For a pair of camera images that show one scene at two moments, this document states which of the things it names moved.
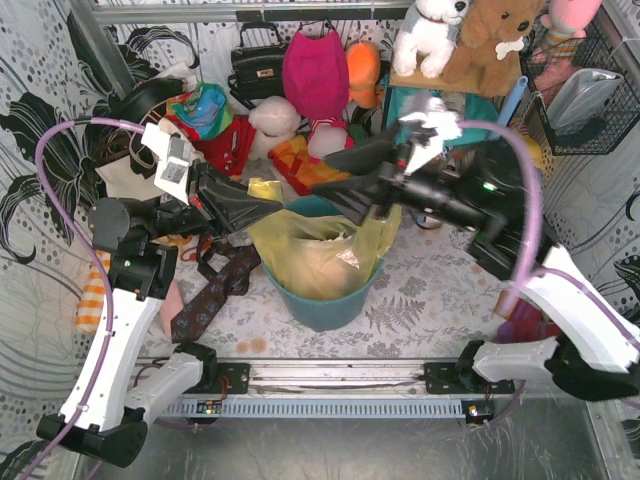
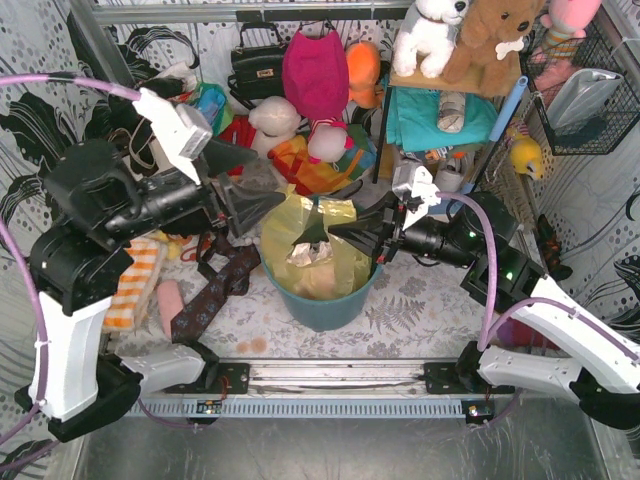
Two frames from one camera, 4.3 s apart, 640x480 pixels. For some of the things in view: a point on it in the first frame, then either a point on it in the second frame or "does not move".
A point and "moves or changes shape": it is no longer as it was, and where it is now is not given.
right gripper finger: (355, 198) → (367, 235)
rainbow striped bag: (292, 158) does not move
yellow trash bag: (315, 257) moves or changes shape
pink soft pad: (172, 305) does not move
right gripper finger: (360, 158) → (385, 208)
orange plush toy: (364, 67) does not move
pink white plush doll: (327, 136) does not move
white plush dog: (429, 37) does not move
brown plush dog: (493, 37) does not move
